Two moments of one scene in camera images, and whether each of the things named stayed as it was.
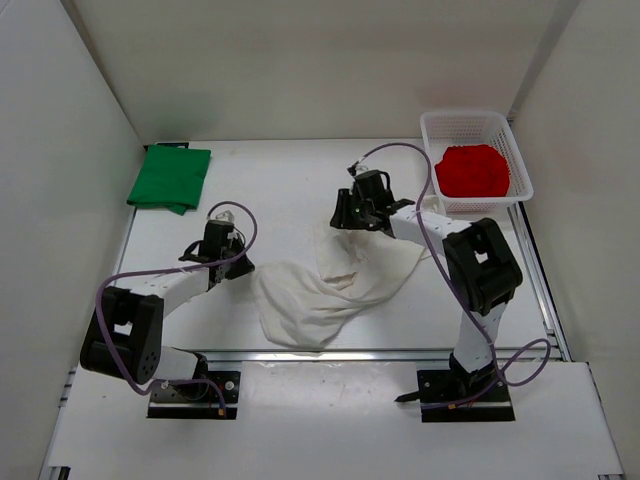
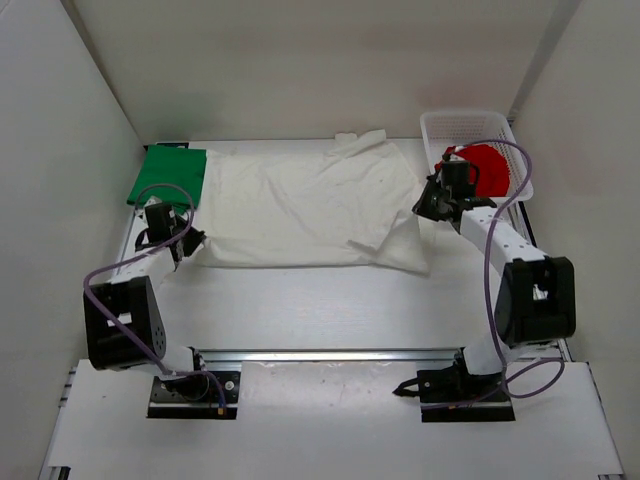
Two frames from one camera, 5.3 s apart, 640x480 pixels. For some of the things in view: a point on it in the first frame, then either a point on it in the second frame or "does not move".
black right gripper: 343,219 → 424,207
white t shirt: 303,307 → 345,204
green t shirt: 170,177 does not move
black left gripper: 244,266 → 195,239
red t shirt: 472,171 does not move
